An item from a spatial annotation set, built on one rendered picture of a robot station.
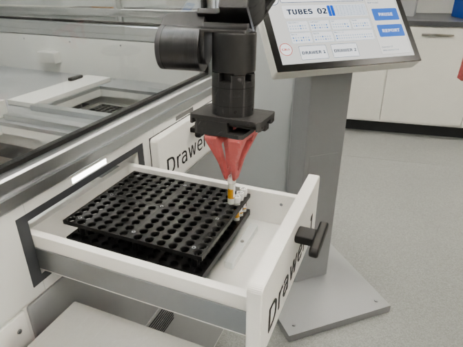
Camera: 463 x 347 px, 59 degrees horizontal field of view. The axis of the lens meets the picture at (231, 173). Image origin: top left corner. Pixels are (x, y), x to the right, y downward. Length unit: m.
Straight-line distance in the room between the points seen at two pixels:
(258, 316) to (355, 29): 1.11
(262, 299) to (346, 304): 1.33
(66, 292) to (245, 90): 0.43
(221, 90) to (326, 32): 0.87
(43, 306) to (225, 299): 0.31
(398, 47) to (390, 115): 2.17
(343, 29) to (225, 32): 0.90
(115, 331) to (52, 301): 0.12
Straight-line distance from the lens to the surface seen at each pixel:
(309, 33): 1.33
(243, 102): 0.53
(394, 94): 3.58
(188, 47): 0.53
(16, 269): 0.63
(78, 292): 0.75
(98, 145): 0.70
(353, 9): 1.47
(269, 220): 0.70
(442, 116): 3.68
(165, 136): 0.83
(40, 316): 0.70
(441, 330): 1.84
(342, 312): 1.73
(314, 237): 0.54
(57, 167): 0.64
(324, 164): 1.55
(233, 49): 0.52
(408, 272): 2.06
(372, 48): 1.42
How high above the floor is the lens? 1.22
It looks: 26 degrees down
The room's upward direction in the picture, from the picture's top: straight up
